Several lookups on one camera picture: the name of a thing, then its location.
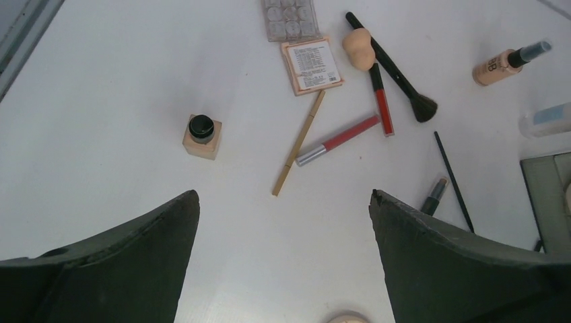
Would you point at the thin black liner pencil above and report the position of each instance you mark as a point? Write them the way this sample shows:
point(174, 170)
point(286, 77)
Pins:
point(454, 183)

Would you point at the round powder puff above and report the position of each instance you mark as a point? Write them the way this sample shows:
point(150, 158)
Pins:
point(348, 317)

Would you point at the black concealer tube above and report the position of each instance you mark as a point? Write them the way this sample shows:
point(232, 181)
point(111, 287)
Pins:
point(432, 201)

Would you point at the square foundation bottle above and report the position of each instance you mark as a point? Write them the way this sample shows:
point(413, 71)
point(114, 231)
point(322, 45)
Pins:
point(202, 136)

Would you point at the black powder brush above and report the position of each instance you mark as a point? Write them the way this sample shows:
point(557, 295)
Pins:
point(423, 107)

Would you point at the clear plastic bottle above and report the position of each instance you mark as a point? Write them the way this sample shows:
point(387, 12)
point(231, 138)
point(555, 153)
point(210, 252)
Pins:
point(546, 122)

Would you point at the clear eyeshadow palette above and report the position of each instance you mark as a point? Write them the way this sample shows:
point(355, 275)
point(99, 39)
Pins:
point(290, 20)

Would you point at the pink powder compact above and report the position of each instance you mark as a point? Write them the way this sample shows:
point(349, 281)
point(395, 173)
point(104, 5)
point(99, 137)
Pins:
point(311, 66)

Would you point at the red lip gloss black cap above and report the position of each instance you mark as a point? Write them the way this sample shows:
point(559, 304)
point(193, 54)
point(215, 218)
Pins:
point(383, 108)

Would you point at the gold eyebrow pencil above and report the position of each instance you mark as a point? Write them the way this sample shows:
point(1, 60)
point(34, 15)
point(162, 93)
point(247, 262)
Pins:
point(297, 144)

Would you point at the beige makeup sponge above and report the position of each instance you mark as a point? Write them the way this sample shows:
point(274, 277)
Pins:
point(357, 45)

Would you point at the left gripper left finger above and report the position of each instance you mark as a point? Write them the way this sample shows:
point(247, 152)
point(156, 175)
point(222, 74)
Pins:
point(133, 272)

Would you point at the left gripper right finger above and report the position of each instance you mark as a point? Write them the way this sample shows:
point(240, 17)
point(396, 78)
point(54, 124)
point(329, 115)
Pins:
point(436, 272)

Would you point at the clear acrylic organizer box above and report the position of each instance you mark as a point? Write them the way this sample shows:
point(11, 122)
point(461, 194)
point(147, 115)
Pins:
point(547, 180)

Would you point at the red lip gloss silver cap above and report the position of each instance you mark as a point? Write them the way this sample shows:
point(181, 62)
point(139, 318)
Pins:
point(337, 140)

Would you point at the foundation bottle with pump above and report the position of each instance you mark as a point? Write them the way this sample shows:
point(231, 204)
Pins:
point(508, 63)

